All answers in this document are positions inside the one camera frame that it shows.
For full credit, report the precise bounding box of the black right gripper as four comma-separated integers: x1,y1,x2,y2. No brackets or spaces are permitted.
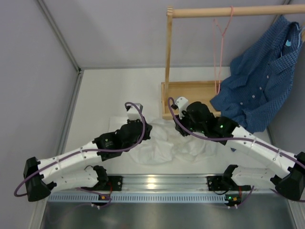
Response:
173,108,206,137

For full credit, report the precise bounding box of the white shirt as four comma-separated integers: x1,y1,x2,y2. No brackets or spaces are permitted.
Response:
108,114,220,166

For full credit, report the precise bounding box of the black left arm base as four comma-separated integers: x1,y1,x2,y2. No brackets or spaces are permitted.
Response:
104,176,123,191

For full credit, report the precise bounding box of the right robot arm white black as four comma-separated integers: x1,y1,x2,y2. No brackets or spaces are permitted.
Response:
167,97,305,202

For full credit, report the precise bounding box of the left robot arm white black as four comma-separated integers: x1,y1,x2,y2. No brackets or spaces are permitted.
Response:
23,119,153,202

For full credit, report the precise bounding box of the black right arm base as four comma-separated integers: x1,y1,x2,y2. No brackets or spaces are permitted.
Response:
207,176,251,195

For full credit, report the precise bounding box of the blue checkered shirt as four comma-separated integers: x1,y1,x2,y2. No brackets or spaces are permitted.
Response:
210,16,303,133

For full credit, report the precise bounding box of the wooden clothes rack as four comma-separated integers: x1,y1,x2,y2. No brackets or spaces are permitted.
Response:
161,4,305,120

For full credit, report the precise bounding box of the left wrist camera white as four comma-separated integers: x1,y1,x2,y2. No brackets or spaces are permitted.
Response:
125,102,143,121

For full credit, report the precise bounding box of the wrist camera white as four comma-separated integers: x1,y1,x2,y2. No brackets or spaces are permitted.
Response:
125,102,143,121
171,96,189,119

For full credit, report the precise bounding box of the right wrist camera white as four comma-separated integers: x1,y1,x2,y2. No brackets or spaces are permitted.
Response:
171,96,189,119

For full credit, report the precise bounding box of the aluminium mounting rail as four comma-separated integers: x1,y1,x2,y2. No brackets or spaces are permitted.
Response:
104,174,297,191

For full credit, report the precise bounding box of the slotted cable duct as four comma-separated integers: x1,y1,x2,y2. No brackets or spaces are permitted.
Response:
48,192,237,203

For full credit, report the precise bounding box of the aluminium corner frame post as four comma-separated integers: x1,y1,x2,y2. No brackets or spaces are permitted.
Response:
35,0,83,156

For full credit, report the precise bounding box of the pink wire hanger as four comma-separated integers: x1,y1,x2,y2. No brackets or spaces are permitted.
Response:
212,6,234,95

